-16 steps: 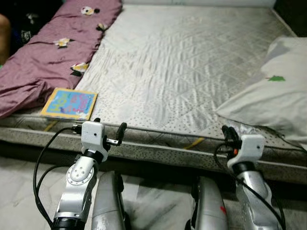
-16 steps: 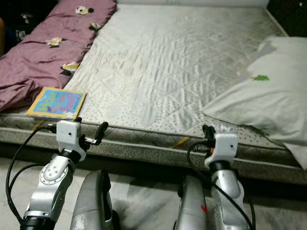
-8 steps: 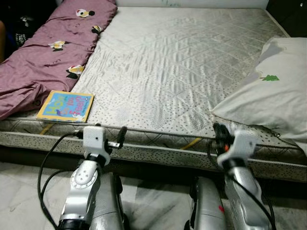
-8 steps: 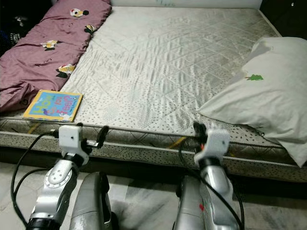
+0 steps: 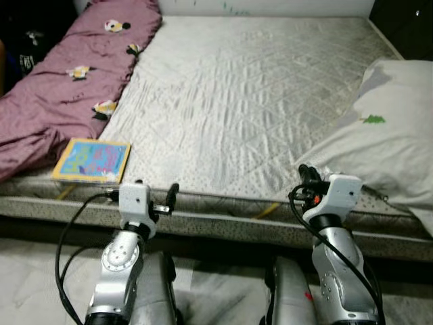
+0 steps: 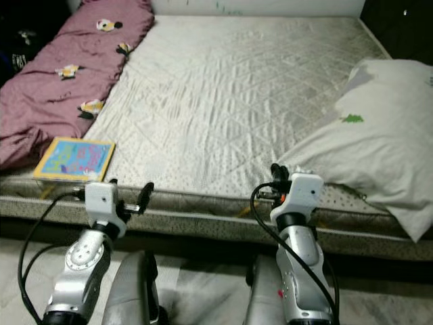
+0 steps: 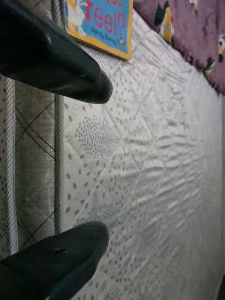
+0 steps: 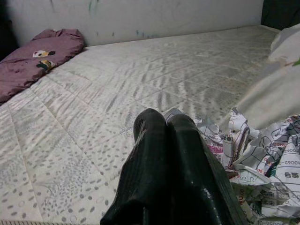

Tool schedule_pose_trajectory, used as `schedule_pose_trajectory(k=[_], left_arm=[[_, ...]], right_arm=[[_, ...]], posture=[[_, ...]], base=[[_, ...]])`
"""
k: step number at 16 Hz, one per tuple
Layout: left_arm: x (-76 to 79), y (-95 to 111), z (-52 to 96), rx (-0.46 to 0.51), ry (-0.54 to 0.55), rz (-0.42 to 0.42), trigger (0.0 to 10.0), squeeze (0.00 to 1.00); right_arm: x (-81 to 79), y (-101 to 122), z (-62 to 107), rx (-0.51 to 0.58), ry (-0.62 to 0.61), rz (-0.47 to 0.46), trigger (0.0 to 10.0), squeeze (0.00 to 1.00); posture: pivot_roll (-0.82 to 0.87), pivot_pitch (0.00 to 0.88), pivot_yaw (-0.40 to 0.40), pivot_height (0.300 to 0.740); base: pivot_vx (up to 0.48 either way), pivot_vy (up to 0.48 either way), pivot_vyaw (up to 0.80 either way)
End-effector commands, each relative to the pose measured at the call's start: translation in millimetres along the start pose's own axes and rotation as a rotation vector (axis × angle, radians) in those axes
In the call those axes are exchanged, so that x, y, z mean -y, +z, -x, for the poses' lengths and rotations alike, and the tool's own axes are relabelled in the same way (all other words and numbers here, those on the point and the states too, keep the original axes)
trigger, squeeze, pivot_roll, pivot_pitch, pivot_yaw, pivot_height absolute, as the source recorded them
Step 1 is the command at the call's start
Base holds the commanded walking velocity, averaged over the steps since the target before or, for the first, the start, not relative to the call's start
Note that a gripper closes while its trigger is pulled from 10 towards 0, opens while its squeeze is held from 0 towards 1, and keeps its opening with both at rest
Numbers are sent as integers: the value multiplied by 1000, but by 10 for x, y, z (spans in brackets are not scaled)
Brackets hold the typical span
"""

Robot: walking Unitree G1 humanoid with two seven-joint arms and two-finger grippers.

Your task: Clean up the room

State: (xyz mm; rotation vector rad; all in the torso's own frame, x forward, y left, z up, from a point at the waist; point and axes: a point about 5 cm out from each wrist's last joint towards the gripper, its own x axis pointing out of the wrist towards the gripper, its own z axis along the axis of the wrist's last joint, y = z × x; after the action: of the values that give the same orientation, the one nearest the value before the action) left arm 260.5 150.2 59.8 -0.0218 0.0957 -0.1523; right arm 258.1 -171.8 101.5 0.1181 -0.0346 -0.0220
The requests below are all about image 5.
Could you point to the white pillow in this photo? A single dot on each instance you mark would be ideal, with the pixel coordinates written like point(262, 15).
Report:
point(392, 135)

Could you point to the grey quilted mattress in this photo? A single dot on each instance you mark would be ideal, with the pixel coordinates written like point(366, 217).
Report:
point(237, 101)

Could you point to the grey robot leg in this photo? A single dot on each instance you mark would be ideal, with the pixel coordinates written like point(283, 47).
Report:
point(287, 298)
point(152, 291)

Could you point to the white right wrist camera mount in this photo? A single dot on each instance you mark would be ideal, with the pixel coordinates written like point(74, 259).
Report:
point(338, 193)

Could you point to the grey left robot leg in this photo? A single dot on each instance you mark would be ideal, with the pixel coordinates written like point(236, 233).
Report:
point(152, 291)

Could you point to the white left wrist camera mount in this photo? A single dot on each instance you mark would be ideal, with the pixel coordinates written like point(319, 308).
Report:
point(133, 202)

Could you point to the purple duck print quilt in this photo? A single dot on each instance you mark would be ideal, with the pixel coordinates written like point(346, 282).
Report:
point(67, 88)

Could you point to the yellow blue puzzle box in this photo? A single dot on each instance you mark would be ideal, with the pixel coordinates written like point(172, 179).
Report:
point(91, 161)

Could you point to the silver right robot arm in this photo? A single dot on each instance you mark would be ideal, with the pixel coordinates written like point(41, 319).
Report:
point(338, 271)

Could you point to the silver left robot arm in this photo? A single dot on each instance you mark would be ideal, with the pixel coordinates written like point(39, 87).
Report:
point(118, 271)

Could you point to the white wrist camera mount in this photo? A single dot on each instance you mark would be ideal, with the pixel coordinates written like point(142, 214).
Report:
point(338, 193)
point(133, 202)

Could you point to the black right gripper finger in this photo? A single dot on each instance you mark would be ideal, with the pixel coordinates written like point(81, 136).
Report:
point(304, 174)
point(316, 177)

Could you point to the grey right robot leg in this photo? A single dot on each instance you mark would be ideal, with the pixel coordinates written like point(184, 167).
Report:
point(287, 298)

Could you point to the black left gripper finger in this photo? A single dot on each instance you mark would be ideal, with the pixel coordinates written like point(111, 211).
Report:
point(173, 195)
point(139, 183)

